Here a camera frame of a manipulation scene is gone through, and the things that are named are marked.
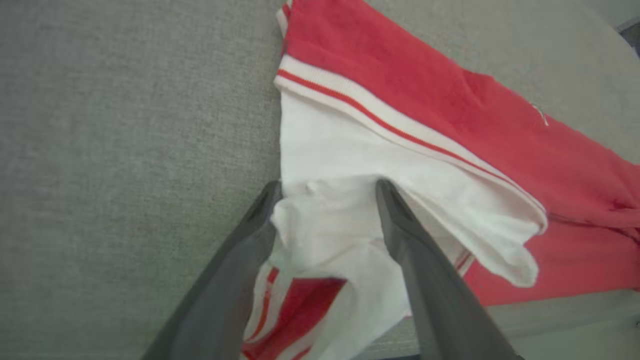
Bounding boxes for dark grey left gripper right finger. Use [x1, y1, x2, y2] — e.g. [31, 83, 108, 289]
[375, 179, 524, 360]

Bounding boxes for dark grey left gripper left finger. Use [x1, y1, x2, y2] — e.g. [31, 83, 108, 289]
[142, 180, 284, 360]

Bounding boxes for red and white T-shirt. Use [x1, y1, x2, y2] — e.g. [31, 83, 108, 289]
[240, 0, 640, 360]

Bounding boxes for grey fabric sofa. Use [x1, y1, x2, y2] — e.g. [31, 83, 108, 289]
[0, 0, 640, 360]

